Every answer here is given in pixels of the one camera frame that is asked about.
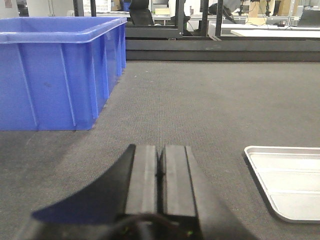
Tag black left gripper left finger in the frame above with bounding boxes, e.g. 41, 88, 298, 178
31, 144, 157, 240

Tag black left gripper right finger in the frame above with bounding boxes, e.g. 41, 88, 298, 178
160, 145, 257, 240

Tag blue plastic crate on conveyor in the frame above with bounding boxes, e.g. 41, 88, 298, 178
0, 16, 127, 131

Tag silver metal tray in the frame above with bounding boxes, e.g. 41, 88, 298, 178
244, 145, 320, 224

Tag white table top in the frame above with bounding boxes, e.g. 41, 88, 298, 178
221, 23, 320, 39

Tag black office chair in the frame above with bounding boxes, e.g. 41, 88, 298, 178
129, 0, 154, 26

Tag black conveyor far rail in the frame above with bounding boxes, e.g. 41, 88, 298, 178
126, 36, 320, 62

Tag black metal frame posts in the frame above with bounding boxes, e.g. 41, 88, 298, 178
72, 0, 225, 39

